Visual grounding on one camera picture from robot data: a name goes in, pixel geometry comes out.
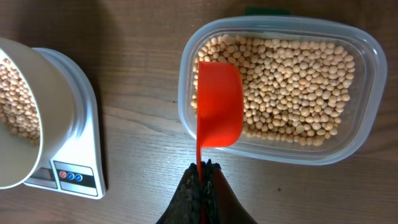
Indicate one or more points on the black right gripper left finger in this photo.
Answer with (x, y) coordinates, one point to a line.
(185, 207)

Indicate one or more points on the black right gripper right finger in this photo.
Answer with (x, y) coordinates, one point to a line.
(221, 206)

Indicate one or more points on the red measuring scoop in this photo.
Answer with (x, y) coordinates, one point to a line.
(219, 107)

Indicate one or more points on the white digital kitchen scale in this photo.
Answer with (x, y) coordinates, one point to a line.
(76, 169)

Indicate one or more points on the soybeans in bowl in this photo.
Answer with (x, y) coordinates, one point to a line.
(18, 110)

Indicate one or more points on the clear plastic bean container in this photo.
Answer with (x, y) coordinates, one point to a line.
(311, 87)

